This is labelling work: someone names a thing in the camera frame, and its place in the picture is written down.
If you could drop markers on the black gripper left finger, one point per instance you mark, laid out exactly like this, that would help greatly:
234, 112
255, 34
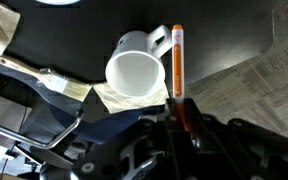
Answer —
137, 146

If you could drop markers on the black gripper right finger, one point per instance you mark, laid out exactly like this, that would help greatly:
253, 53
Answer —
237, 153

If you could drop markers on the orange and white marker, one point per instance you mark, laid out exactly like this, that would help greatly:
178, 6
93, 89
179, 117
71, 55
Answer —
177, 63

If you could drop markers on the blue seat mesh office chair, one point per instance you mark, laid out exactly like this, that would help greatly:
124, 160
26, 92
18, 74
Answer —
117, 123

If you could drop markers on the beige paper napkin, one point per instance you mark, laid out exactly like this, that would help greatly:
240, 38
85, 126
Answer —
117, 100

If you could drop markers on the white ceramic mug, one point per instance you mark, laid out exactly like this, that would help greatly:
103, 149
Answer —
134, 70

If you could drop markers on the white round plate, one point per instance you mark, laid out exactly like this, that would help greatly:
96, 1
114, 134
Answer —
58, 1

